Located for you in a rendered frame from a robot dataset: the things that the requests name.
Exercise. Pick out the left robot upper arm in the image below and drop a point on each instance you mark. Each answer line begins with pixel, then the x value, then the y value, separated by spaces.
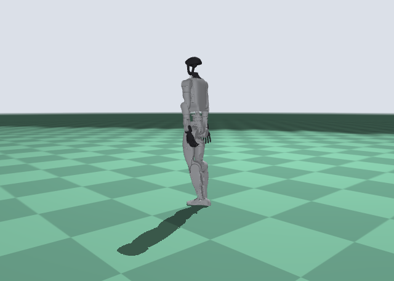
pixel 186 89

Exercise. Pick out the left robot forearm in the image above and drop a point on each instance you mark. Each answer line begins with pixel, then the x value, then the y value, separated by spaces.
pixel 186 116

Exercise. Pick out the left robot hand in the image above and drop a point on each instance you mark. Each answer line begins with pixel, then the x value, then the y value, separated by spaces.
pixel 190 138

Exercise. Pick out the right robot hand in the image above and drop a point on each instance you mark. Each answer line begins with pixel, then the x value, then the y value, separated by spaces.
pixel 208 137

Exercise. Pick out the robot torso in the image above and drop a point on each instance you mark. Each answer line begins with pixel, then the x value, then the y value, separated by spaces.
pixel 198 103

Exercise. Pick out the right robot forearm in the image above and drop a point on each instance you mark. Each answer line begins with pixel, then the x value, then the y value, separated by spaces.
pixel 205 115

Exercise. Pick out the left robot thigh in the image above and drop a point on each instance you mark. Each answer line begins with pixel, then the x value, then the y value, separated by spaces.
pixel 188 151

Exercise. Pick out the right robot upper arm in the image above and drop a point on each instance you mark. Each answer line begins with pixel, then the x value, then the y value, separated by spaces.
pixel 207 98

